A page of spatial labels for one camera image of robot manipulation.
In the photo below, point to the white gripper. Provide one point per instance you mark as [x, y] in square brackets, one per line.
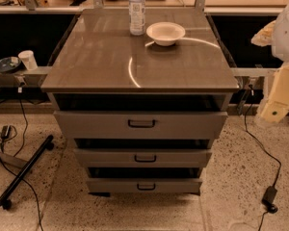
[287, 33]

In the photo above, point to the grey bottom drawer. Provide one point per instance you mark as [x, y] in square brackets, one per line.
[150, 185]

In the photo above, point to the grey drawer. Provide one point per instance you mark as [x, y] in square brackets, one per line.
[143, 157]
[150, 185]
[144, 126]

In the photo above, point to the grey drawer cabinet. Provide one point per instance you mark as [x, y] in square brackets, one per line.
[103, 68]

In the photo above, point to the grey middle drawer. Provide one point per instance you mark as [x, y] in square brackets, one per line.
[143, 157]

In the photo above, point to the grey top drawer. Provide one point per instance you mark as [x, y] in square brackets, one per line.
[144, 126]

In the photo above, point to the white paper bowl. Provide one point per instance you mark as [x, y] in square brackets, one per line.
[165, 33]

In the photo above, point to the black power adapter right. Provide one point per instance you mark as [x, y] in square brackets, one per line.
[268, 199]

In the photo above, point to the clear plastic water bottle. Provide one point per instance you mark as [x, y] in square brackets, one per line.
[137, 17]

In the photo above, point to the white paper cup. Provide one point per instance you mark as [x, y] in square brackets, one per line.
[28, 59]

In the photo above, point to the dark blue bowl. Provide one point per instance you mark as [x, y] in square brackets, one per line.
[9, 64]

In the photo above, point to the black adapter left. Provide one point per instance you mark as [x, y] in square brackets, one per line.
[5, 132]

